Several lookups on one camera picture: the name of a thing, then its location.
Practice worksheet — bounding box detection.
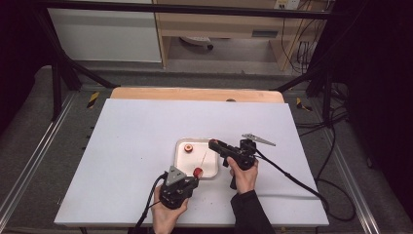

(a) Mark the light wooden desk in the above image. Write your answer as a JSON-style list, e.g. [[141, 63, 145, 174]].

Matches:
[[152, 0, 336, 71]]

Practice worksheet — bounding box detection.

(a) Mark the bundle of black cables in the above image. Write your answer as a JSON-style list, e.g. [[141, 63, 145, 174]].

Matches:
[[281, 0, 350, 137]]

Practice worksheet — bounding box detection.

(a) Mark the left hand-held gripper cable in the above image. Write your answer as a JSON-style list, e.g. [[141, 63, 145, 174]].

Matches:
[[133, 173, 169, 230]]

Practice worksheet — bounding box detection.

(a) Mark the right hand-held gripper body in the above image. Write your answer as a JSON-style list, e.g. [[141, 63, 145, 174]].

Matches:
[[222, 133, 277, 191]]

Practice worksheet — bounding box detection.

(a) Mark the white square tray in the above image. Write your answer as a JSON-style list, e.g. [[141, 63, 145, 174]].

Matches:
[[172, 137, 220, 180]]

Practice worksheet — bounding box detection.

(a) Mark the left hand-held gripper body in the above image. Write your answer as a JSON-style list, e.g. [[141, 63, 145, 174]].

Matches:
[[158, 165, 200, 211]]

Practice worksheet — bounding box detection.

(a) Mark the white board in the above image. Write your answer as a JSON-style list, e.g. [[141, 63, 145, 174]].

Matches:
[[54, 97, 330, 228]]

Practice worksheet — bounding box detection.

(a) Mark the hand-held gripper cable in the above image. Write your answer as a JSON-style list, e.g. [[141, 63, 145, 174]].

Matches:
[[133, 173, 169, 230], [253, 148, 357, 223]]

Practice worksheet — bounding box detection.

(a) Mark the wooden table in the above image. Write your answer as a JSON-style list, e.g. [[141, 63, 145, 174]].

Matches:
[[109, 86, 285, 104]]

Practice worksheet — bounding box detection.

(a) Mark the white wall socket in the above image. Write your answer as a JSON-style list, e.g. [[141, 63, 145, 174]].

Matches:
[[274, 0, 301, 11]]

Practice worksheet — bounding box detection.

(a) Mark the white cabinet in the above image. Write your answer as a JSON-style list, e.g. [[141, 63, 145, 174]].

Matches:
[[47, 7, 163, 63]]

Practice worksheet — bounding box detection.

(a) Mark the black metal frame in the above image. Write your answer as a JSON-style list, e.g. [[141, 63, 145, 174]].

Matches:
[[32, 0, 346, 122]]

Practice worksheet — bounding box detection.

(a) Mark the grey chair base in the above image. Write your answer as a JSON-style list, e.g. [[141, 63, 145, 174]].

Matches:
[[179, 35, 215, 51]]

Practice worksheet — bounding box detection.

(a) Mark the person's left hand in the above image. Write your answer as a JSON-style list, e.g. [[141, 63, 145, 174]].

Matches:
[[150, 185, 190, 234]]

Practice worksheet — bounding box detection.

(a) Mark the person's right hand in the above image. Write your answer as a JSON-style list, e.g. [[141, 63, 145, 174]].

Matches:
[[226, 156, 260, 195]]

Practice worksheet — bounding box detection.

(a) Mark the right hand-held gripper cable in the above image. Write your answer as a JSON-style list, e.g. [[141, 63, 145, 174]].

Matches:
[[253, 148, 357, 223]]

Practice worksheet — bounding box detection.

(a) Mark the aluminium rail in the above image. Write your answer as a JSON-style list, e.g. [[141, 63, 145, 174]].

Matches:
[[319, 128, 382, 234], [0, 92, 78, 215]]

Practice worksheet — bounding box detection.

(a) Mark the black curtain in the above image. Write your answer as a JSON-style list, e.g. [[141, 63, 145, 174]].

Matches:
[[334, 0, 413, 222], [0, 0, 56, 135]]

